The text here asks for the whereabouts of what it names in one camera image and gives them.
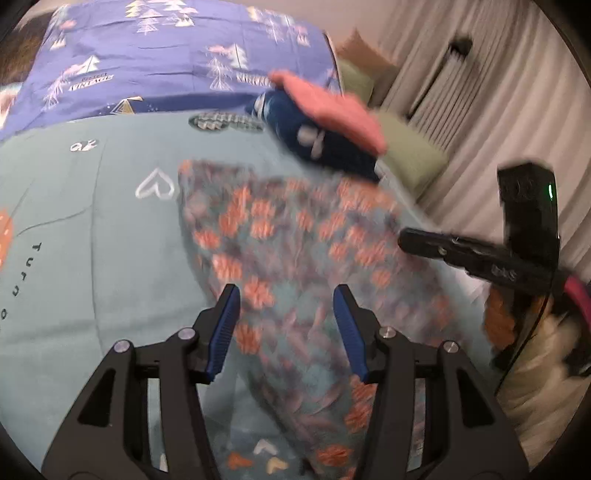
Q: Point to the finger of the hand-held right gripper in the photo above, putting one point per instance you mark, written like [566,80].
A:
[452,251]

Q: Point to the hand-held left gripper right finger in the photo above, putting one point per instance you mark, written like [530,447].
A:
[348,332]

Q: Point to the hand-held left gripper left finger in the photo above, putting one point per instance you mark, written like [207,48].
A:
[226,327]

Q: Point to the floral teal garment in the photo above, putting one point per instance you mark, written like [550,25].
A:
[300,240]

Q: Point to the person's right forearm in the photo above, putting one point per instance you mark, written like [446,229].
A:
[579,295]

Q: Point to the green pillow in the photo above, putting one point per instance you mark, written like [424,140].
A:
[358,83]
[411,152]

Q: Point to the pleated curtain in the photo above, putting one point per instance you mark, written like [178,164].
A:
[485,92]

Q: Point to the teal printed blanket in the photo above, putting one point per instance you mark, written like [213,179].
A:
[92,277]

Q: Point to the person's white fuzzy clothing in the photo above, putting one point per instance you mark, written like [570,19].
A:
[549,369]

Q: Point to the folded navy garment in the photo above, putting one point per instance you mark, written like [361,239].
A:
[332,152]

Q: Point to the folded coral garment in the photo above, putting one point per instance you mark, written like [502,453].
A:
[337,110]

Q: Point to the beige pillow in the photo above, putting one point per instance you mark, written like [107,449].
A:
[364,50]

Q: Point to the blue tree-print bedsheet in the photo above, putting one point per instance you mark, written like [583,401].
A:
[161,60]

